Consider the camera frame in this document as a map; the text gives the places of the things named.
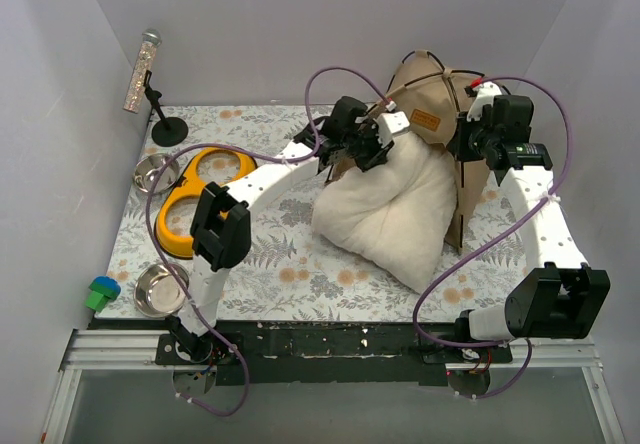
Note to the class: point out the steel bowl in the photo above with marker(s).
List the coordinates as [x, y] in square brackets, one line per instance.
[157, 294]
[148, 172]

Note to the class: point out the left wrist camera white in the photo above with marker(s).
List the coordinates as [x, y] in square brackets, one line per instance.
[391, 123]

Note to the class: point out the floral table mat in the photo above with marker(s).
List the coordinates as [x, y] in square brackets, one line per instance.
[293, 274]

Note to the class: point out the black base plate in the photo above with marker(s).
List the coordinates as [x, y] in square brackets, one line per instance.
[270, 352]

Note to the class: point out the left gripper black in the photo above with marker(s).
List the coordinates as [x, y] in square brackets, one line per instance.
[369, 144]

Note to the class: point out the white fluffy cushion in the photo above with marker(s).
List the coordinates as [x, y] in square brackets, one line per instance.
[395, 215]

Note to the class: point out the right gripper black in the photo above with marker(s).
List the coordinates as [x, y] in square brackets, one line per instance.
[464, 136]

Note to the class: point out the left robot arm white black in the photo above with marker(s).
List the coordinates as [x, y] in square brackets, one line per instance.
[222, 225]

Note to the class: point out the beige pet tent fabric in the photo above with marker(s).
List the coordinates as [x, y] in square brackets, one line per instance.
[420, 198]

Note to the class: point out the yellow pet bowl stand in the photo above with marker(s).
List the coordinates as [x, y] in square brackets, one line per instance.
[175, 239]

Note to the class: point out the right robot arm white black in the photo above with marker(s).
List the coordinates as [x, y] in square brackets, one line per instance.
[561, 294]

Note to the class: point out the glitter microphone toy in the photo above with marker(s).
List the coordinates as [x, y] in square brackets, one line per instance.
[151, 41]

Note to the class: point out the green blue toy block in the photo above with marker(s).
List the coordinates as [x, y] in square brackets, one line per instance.
[102, 290]

